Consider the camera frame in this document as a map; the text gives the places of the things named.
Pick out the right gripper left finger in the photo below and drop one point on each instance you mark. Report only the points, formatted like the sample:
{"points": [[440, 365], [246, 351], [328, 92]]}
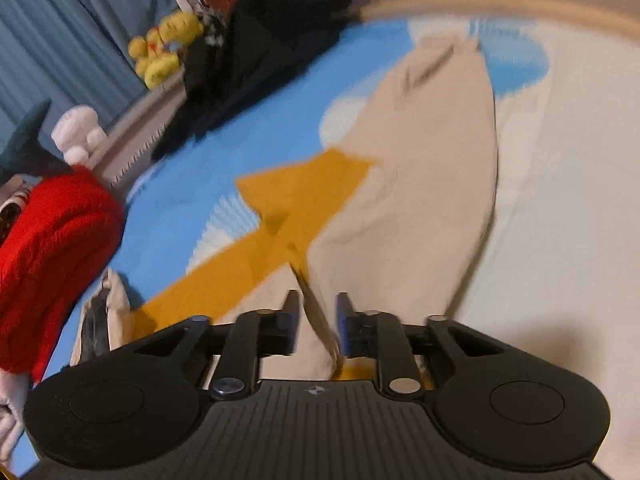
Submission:
{"points": [[241, 346]]}

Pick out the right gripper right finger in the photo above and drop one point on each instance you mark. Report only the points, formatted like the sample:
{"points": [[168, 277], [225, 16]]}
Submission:
{"points": [[380, 337]]}

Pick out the beige and mustard jacket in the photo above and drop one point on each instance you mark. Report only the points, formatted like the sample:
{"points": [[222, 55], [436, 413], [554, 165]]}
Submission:
{"points": [[393, 215]]}

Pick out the black clothes pile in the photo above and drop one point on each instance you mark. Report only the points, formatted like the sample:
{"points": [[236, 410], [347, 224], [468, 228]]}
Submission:
{"points": [[267, 44]]}

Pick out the blue white patterned bedsheet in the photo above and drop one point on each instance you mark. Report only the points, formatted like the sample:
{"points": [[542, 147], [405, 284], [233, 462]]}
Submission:
{"points": [[559, 275]]}

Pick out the red folded blanket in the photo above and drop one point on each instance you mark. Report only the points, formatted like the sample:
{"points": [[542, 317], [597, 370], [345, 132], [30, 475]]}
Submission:
{"points": [[59, 244]]}

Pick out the white folded quilt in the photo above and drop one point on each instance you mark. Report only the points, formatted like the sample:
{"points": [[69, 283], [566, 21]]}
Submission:
{"points": [[14, 389]]}

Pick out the white plush toy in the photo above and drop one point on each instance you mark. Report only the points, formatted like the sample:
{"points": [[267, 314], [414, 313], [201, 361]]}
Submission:
{"points": [[78, 134]]}

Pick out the blue shark plush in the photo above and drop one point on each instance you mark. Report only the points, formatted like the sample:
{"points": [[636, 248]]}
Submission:
{"points": [[24, 155]]}

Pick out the yellow plush toy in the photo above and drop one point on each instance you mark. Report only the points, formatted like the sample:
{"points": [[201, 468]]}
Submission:
{"points": [[158, 55]]}

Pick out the blue curtain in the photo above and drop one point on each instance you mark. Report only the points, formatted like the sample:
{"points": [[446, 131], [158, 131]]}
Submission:
{"points": [[71, 52]]}

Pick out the wooden bed frame rail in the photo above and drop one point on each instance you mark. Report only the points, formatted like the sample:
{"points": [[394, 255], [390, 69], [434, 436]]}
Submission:
{"points": [[578, 14]]}

